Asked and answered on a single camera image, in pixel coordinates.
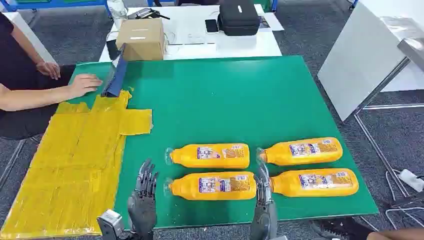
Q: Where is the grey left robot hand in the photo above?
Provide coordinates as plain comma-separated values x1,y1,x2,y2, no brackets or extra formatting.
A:
127,158,160,240

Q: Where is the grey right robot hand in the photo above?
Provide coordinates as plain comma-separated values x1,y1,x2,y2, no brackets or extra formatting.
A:
250,162,278,240

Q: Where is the orange drink bottle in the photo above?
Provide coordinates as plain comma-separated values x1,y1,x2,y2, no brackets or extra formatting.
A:
269,168,360,199
164,143,251,170
163,171,258,202
256,137,344,167

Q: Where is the black shoe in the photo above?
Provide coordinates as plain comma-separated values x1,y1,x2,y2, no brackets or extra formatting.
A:
308,216,376,240

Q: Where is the yellow taped sheet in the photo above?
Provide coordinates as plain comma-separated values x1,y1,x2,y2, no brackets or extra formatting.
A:
0,90,154,240

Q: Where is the green table mat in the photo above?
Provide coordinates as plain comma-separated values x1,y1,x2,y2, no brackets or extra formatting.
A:
67,55,380,230

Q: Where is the person's right hand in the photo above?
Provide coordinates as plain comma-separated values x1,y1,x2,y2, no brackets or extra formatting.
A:
68,73,104,99

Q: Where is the person's hand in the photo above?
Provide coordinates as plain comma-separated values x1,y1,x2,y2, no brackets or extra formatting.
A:
68,73,104,99
35,61,62,81

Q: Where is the white power strip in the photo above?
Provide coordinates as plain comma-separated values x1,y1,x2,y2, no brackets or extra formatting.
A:
397,168,424,193

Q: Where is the person's left hand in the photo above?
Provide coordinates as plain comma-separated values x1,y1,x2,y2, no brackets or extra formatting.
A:
35,61,62,81

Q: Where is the brown cardboard box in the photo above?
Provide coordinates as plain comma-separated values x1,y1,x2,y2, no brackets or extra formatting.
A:
115,18,166,62

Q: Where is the white leaning panel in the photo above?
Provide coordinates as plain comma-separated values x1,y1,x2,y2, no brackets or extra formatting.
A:
317,1,412,122

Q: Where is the white table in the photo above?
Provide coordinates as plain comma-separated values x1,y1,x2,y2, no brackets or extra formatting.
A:
98,3,285,63

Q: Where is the person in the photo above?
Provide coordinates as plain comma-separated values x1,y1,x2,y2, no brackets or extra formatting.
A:
0,11,77,140

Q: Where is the black handheld device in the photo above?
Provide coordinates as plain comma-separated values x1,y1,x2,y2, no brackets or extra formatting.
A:
127,7,171,21

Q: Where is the black smartphone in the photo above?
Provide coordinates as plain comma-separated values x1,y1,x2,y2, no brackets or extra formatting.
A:
204,19,220,34

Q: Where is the black carrying case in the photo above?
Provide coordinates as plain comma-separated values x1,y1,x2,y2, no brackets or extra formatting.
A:
217,0,261,37

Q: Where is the clear plastic bag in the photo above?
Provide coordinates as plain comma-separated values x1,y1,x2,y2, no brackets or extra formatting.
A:
106,0,129,21

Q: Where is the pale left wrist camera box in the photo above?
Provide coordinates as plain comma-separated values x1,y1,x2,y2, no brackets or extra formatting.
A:
96,209,125,240

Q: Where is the grey metal frame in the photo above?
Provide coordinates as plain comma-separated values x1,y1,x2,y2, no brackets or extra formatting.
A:
352,56,424,200

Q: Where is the white wire rack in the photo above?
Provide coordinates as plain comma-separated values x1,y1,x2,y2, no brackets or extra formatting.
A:
385,206,424,230

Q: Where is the blue metal frame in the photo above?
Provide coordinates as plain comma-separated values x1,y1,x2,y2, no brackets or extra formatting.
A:
0,0,113,18

